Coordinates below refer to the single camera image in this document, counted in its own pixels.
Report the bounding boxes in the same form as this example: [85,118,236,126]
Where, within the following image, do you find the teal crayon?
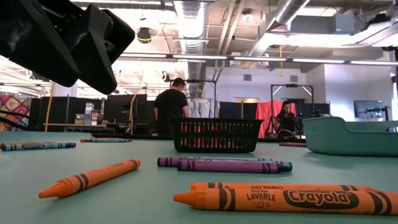
[198,156,294,166]

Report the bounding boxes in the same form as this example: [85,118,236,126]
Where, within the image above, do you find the silver ceiling duct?
[173,0,208,98]
[248,0,312,58]

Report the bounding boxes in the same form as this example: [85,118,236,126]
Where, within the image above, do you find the person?
[273,100,298,138]
[153,77,190,137]

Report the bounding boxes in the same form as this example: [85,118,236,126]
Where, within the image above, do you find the white blue hanging cloth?
[186,98,218,118]

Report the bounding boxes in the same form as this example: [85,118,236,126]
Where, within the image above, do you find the colourful patterned quilt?
[0,95,32,131]

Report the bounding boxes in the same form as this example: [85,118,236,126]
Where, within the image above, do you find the yellow power cable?
[45,82,56,133]

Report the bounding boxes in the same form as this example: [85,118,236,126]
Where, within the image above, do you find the teal plastic bin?
[302,116,398,157]

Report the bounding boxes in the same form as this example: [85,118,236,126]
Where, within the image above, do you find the wooden bench top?
[43,123,108,129]

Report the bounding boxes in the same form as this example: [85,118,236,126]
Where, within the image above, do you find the dark wall monitor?
[353,100,384,119]

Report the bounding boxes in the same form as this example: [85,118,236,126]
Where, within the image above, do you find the yellow hanging cord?
[279,45,285,78]

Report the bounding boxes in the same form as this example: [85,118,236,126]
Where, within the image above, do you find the green table mat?
[0,130,398,224]

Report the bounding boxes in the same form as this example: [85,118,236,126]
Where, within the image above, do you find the black partition panel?
[29,96,104,132]
[104,94,160,135]

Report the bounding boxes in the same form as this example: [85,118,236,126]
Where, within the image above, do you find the blue violet crayon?
[1,142,77,152]

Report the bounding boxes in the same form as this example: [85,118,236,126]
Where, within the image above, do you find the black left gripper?
[0,0,136,95]

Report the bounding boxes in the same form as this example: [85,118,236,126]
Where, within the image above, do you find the red fabric backdrop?
[254,100,297,139]

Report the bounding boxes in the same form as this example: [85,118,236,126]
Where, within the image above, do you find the black metal rack frame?
[169,79,218,118]
[270,83,315,118]

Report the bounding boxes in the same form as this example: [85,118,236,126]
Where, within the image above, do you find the dark partition panel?
[219,101,257,138]
[295,102,331,118]

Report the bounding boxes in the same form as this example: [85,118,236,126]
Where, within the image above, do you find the long ceiling light strip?
[119,52,398,66]

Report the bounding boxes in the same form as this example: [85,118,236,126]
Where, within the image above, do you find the stacked storage boxes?
[74,101,105,126]

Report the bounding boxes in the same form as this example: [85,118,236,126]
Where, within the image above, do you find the purple crayon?
[279,141,308,148]
[157,156,274,167]
[177,159,294,174]

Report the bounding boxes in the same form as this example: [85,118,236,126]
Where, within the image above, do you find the black ceiling dome fixture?
[136,27,152,44]

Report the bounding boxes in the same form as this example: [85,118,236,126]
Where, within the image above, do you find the black slotted plastic basket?
[170,117,264,154]

